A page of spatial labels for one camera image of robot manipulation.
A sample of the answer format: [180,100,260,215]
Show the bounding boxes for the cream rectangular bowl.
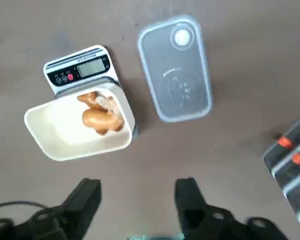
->
[24,86,136,162]

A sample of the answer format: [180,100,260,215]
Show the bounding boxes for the silver digital kitchen scale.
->
[42,44,139,137]

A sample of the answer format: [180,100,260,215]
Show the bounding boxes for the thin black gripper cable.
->
[0,200,50,211]

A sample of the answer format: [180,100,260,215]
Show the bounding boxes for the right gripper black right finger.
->
[174,177,291,240]

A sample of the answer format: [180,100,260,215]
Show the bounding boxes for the orange-brown dried food piece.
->
[76,91,102,107]

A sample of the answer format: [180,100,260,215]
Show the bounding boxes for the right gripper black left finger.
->
[0,177,102,240]

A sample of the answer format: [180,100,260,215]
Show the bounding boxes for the clear plastic container lid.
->
[136,14,214,123]

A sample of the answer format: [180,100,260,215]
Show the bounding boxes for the brown dried mushroom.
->
[81,106,125,136]

